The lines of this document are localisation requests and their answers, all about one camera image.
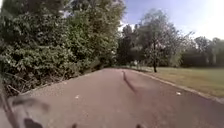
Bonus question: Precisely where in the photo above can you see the grey asphalt path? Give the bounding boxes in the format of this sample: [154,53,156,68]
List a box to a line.
[0,67,224,128]

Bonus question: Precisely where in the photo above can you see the broad leafy tree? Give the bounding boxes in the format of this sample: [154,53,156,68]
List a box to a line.
[134,8,183,74]

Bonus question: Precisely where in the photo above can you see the wood of leafy trees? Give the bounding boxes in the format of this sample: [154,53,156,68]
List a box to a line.
[0,0,127,98]

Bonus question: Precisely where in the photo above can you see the pale kerb strip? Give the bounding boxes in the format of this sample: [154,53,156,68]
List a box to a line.
[132,68,224,104]

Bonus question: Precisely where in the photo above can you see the grass field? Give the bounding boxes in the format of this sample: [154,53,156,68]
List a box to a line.
[133,65,224,100]

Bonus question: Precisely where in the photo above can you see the row of dark trees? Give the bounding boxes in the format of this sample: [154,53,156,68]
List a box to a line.
[179,35,224,69]

